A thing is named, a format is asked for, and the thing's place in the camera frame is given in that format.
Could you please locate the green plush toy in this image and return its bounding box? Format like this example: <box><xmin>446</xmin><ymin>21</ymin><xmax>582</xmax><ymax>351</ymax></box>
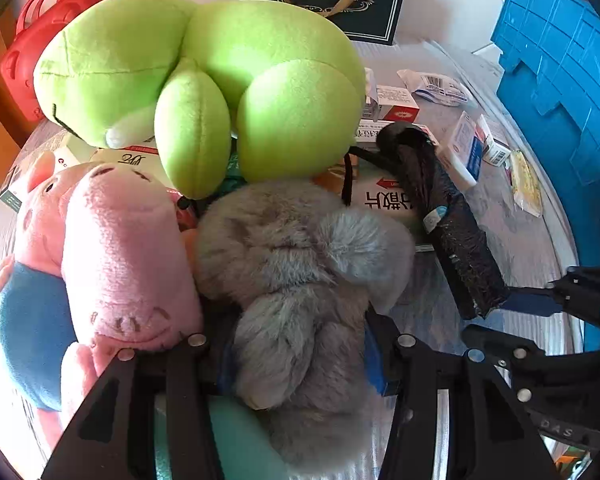
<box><xmin>32</xmin><ymin>0</ymin><xmax>367</xmax><ymax>201</ymax></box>

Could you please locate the large box with red arrow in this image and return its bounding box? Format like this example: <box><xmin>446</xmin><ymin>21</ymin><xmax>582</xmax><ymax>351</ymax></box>
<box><xmin>315</xmin><ymin>160</ymin><xmax>426</xmax><ymax>251</ymax></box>

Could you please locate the white packet with barcode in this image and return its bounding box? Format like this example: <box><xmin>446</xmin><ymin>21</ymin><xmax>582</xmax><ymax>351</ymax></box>
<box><xmin>397</xmin><ymin>69</ymin><xmax>473</xmax><ymax>107</ymax></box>

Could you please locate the black umbrella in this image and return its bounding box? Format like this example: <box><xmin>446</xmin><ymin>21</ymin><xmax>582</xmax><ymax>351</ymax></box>
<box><xmin>342</xmin><ymin>122</ymin><xmax>511</xmax><ymax>320</ymax></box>

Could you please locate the red white medicine box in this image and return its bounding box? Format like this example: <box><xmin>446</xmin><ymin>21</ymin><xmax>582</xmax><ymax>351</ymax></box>
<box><xmin>362</xmin><ymin>85</ymin><xmax>421</xmax><ymax>123</ymax></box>

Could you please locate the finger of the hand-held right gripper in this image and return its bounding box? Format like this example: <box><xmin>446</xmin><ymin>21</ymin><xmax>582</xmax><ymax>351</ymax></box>
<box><xmin>500</xmin><ymin>265</ymin><xmax>600</xmax><ymax>323</ymax></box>
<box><xmin>462</xmin><ymin>324</ymin><xmax>600</xmax><ymax>411</ymax></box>

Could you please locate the pink pig plush blue shirt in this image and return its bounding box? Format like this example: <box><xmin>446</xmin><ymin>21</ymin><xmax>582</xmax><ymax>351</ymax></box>
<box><xmin>0</xmin><ymin>150</ymin><xmax>204</xmax><ymax>428</ymax></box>

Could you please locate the long white medicine box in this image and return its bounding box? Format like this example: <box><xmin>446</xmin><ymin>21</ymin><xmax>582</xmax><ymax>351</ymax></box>
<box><xmin>355</xmin><ymin>119</ymin><xmax>438</xmax><ymax>147</ymax></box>

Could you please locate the yellow packet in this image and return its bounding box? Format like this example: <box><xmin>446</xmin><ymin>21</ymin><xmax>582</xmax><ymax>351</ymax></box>
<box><xmin>507</xmin><ymin>149</ymin><xmax>543</xmax><ymax>218</ymax></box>

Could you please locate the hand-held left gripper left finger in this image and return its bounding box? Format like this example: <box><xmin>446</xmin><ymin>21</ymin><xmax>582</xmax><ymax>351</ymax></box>
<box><xmin>40</xmin><ymin>332</ymin><xmax>226</xmax><ymax>480</ymax></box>

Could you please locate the blue plastic crate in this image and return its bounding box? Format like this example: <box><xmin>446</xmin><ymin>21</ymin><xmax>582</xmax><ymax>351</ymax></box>
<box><xmin>490</xmin><ymin>0</ymin><xmax>600</xmax><ymax>356</ymax></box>

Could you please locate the grey furry plush toy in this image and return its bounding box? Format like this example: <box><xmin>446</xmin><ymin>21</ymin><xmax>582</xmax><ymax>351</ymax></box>
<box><xmin>195</xmin><ymin>180</ymin><xmax>416</xmax><ymax>466</ymax></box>

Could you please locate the red bear-face plastic case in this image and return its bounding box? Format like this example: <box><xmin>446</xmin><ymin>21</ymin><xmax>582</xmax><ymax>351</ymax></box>
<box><xmin>0</xmin><ymin>0</ymin><xmax>121</xmax><ymax>123</ymax></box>

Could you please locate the white blue medicine box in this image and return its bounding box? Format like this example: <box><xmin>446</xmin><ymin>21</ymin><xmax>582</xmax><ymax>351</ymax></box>
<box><xmin>437</xmin><ymin>110</ymin><xmax>493</xmax><ymax>192</ymax></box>

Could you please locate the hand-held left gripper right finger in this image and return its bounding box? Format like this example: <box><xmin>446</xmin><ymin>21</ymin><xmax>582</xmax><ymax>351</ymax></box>
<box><xmin>362</xmin><ymin>312</ymin><xmax>548</xmax><ymax>480</ymax></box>

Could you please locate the small white box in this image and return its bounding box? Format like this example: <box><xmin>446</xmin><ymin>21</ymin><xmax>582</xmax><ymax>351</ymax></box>
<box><xmin>480</xmin><ymin>115</ymin><xmax>512</xmax><ymax>166</ymax></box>

